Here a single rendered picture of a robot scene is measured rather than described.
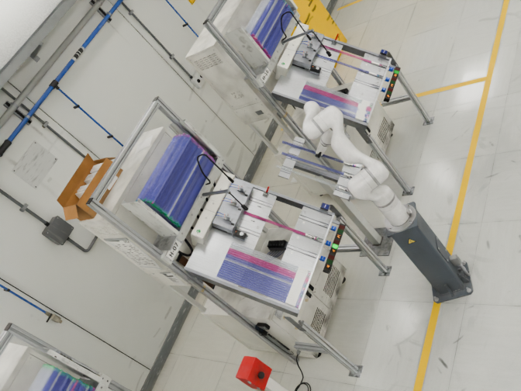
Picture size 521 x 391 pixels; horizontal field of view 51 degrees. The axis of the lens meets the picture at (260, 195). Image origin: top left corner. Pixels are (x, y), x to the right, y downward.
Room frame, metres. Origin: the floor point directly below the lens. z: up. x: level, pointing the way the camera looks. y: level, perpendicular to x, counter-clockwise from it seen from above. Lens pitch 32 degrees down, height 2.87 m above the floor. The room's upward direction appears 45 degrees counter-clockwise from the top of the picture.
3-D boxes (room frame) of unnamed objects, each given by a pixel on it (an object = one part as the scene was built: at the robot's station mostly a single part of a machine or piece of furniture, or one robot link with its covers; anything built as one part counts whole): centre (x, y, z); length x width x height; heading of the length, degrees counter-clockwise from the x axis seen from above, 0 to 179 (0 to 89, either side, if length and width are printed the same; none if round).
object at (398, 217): (2.23, -0.47, 0.79); 0.19 x 0.19 x 0.18
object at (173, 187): (2.91, 0.28, 1.52); 0.51 x 0.13 x 0.27; 125
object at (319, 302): (2.98, 0.40, 0.31); 0.70 x 0.65 x 0.62; 125
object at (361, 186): (2.24, -0.44, 1.00); 0.19 x 0.12 x 0.24; 79
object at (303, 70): (3.67, -0.90, 0.65); 1.01 x 0.73 x 1.29; 35
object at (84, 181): (3.09, 0.54, 1.82); 0.68 x 0.30 x 0.20; 125
